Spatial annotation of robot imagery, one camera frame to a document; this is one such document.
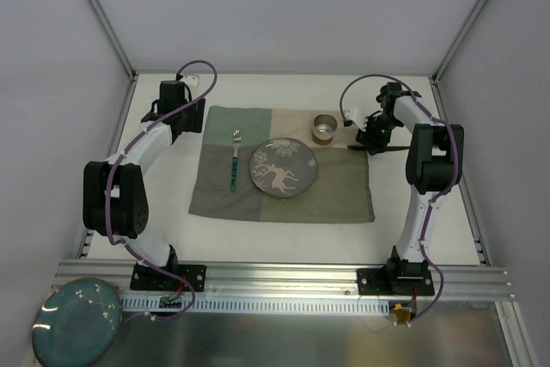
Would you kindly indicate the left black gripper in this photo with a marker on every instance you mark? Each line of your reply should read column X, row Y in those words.
column 192, row 117

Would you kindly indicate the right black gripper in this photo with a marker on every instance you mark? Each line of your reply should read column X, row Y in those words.
column 369, row 139

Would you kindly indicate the black table knife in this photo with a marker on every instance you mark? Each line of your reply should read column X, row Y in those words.
column 395, row 148

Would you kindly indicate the metal cup with cork base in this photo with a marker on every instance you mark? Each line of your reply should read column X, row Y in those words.
column 323, row 128

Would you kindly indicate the green handled fork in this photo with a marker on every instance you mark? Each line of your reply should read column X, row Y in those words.
column 235, row 159

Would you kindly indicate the grey reindeer plate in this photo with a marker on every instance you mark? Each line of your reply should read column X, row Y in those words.
column 283, row 167

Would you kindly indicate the green beige cloth placemat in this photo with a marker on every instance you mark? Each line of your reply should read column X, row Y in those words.
column 340, row 193

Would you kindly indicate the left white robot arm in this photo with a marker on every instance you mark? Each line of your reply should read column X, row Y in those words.
column 115, row 203

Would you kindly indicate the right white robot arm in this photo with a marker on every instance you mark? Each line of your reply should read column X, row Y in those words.
column 433, row 168

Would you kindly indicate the teal round stool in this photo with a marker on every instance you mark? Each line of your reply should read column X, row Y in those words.
column 77, row 323

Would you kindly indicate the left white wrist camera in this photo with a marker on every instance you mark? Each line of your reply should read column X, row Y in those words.
column 192, row 81

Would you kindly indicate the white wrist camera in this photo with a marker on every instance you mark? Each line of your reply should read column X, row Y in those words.
column 355, row 116
column 192, row 81

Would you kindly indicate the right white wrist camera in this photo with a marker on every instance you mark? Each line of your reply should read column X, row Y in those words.
column 355, row 116

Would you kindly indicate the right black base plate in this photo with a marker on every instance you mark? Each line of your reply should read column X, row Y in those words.
column 381, row 282

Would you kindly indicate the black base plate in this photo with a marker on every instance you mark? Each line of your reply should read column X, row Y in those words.
column 381, row 282
column 145, row 278

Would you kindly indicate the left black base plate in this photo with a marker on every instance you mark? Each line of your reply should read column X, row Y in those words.
column 145, row 278

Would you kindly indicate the aluminium mounting rail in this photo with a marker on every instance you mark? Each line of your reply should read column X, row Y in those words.
column 231, row 279

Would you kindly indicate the white slotted cable duct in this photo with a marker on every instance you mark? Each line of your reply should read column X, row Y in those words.
column 258, row 305

